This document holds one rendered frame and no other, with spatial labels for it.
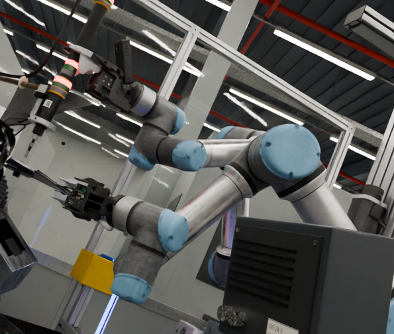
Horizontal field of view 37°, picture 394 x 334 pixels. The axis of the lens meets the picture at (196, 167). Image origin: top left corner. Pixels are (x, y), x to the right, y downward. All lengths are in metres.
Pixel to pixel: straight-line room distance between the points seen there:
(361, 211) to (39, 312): 1.17
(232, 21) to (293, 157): 5.19
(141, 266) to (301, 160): 0.38
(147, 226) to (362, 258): 0.50
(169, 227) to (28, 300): 1.14
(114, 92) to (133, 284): 0.54
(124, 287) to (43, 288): 1.07
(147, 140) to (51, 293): 0.87
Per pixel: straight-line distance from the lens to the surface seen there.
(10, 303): 2.18
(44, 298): 2.19
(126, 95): 1.52
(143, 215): 1.16
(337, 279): 0.75
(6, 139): 1.39
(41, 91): 1.48
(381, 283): 0.80
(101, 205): 1.20
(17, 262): 1.39
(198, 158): 1.43
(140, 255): 1.14
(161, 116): 1.54
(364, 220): 1.71
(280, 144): 1.19
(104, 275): 1.71
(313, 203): 1.22
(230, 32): 6.28
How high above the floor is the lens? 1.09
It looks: 11 degrees up
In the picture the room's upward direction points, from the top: 24 degrees clockwise
